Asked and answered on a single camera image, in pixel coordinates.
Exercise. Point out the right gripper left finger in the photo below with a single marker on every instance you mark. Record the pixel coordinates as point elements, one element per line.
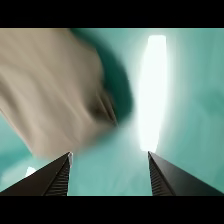
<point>50,180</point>

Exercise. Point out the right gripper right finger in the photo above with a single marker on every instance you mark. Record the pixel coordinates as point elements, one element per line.
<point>173,181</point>

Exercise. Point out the beige garment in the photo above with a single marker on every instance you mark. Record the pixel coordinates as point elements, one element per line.
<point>50,90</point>

